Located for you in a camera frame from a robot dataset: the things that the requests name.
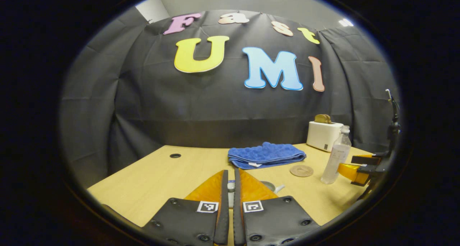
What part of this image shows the black backdrop cloth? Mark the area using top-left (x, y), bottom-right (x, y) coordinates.
top-left (59, 7), bottom-right (399, 189)

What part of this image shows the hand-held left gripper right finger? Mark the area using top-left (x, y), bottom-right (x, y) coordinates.
top-left (233, 168), bottom-right (320, 246)

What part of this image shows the white ceramic teacup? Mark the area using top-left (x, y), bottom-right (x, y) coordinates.
top-left (261, 181), bottom-right (285, 194)

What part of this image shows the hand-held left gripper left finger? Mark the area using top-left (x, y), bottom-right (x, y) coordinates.
top-left (142, 170), bottom-right (229, 246)

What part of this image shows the white toaster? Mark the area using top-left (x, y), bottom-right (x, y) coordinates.
top-left (307, 121), bottom-right (344, 152)

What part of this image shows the folded blue towel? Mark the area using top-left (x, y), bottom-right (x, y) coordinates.
top-left (228, 142), bottom-right (307, 170)

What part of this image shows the round brown coaster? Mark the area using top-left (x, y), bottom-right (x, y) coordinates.
top-left (290, 165), bottom-right (314, 177)

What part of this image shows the clear plastic water bottle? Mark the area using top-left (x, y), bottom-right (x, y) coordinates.
top-left (321, 125), bottom-right (352, 185)

